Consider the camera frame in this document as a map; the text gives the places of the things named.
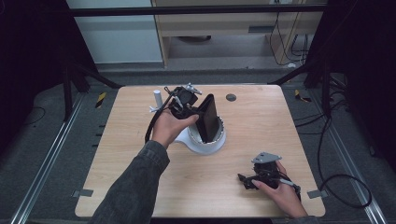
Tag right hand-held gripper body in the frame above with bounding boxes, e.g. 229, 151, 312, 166
251, 151, 283, 189

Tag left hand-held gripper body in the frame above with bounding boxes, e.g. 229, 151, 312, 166
167, 82, 203, 119

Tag black case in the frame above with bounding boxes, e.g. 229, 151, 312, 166
195, 93, 220, 144

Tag white bowl with jagged rim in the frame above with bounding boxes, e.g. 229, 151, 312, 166
187, 115, 226, 145

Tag person's right hand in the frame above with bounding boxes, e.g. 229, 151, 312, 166
251, 160, 309, 218

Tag person's left hand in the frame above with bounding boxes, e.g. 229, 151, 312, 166
151, 108, 200, 149

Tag white stand with pole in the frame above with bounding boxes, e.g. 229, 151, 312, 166
148, 89, 227, 156

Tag grey tape piece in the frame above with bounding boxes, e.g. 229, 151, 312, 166
307, 189, 329, 200
72, 189, 94, 199

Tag yellow black floor tape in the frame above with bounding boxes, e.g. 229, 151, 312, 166
94, 91, 107, 109
293, 89, 312, 104

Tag light wooden desk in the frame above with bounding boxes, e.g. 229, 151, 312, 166
151, 0, 328, 68

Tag white cabinet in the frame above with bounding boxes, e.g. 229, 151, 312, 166
65, 0, 164, 64

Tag black curtain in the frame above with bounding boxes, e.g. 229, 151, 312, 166
306, 0, 396, 174
0, 0, 98, 153

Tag right hand-held gripper cable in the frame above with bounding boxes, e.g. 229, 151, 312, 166
279, 177, 303, 202

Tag hand-held gripper cable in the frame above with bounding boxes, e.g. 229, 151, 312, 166
279, 177, 303, 202
144, 86, 176, 145

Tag left hand-held gripper cable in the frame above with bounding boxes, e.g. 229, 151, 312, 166
144, 86, 176, 145

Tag aluminium floor rail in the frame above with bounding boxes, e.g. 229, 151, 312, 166
8, 92, 86, 224
311, 90, 389, 224

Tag black frame crossbar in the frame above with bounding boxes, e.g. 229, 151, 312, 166
69, 4, 328, 17

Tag black cables under desk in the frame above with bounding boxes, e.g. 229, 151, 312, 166
268, 12, 310, 67

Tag black frame leg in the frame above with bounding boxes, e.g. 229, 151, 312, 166
61, 60, 123, 123
268, 59, 332, 119

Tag black looped floor cable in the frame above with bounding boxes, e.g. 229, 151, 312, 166
317, 116, 374, 209

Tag thin black floor cable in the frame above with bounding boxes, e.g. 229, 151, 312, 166
20, 106, 47, 128

